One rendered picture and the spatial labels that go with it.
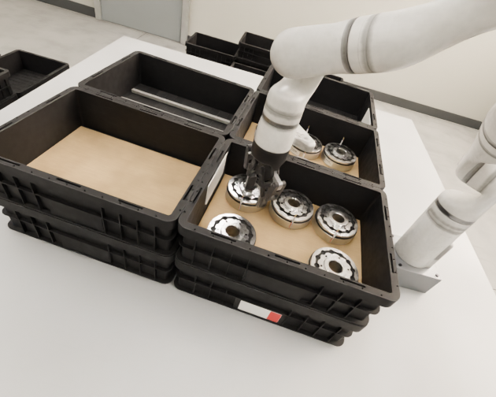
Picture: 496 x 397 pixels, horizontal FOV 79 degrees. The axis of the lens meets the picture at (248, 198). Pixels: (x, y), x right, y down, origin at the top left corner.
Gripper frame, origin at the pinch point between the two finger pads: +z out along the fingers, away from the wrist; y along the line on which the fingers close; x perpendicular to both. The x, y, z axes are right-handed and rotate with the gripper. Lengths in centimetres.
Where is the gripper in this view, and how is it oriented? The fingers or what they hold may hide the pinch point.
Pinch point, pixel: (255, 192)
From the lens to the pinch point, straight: 68.5
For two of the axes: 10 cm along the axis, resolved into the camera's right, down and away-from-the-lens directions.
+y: 4.2, 7.0, -5.7
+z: -2.2, 6.9, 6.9
